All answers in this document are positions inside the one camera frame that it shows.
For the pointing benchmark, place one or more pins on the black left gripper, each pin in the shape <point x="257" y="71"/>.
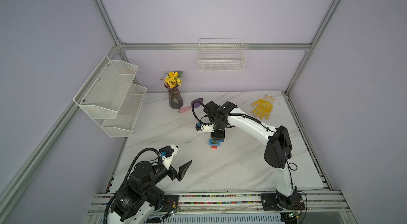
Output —
<point x="173" y="174"/>

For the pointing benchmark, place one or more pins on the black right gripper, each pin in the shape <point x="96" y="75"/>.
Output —
<point x="218" y="136"/>

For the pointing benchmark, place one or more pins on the dark blue long lego brick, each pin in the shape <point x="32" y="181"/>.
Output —
<point x="216" y="143"/>

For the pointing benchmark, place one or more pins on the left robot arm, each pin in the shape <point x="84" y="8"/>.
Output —
<point x="138" y="200"/>

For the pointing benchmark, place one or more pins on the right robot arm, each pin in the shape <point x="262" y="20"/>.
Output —
<point x="276" y="140"/>

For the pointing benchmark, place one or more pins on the purple pink toy spatula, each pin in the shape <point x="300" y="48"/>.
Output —
<point x="194" y="104"/>

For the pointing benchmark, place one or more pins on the purple ribbed glass vase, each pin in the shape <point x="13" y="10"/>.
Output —
<point x="175" y="98"/>

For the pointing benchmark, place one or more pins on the yellow rubber glove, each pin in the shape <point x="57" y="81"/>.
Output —
<point x="262" y="108"/>

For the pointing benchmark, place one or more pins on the yellow flower bouquet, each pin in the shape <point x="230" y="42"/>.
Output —
<point x="172" y="79"/>

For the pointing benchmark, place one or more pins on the white mesh two-tier shelf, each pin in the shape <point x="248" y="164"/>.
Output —
<point x="111" y="97"/>

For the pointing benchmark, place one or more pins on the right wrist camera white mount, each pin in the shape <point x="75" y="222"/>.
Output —
<point x="204" y="128"/>

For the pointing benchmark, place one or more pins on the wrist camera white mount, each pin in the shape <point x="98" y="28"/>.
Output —
<point x="166" y="156"/>
<point x="204" y="128"/>

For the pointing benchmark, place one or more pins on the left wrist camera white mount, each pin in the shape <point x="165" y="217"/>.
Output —
<point x="166" y="156"/>

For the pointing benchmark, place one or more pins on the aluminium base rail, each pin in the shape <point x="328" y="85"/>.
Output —
<point x="310" y="207"/>

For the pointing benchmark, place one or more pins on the white wire wall basket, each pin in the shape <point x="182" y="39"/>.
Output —
<point x="221" y="55"/>

